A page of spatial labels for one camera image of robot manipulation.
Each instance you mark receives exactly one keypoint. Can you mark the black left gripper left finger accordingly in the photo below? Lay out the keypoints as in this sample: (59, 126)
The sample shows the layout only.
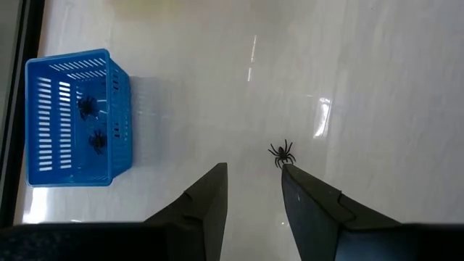
(203, 224)

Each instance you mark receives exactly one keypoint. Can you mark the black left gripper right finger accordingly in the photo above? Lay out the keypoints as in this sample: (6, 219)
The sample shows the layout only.
(315, 224)

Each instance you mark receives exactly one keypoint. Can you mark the blue plastic basket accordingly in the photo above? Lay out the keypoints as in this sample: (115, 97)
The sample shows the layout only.
(54, 119)

